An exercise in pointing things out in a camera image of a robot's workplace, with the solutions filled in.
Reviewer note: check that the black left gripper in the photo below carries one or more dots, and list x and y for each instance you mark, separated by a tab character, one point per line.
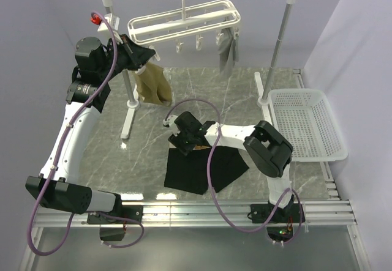
139	55

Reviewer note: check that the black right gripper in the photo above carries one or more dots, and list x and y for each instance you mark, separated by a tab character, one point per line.
176	141

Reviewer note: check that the black underwear beige waistband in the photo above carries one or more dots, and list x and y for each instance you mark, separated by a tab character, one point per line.
189	173

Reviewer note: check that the khaki underwear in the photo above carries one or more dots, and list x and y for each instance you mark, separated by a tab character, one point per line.
152	85

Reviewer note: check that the white clip hanger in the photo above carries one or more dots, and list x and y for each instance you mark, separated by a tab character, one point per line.
196	20

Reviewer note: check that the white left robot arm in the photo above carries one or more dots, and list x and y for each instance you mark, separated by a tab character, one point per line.
57	186

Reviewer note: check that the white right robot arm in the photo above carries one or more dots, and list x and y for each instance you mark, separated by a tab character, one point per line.
270	152

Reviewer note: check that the grey hanging underwear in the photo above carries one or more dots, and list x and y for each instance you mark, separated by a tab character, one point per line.
228	52

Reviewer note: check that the white plastic basket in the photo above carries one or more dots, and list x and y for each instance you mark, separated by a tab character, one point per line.
305	118

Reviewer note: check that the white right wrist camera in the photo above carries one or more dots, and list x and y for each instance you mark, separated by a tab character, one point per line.
169	123

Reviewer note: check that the aluminium mounting rail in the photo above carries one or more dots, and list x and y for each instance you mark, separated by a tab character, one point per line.
204	213

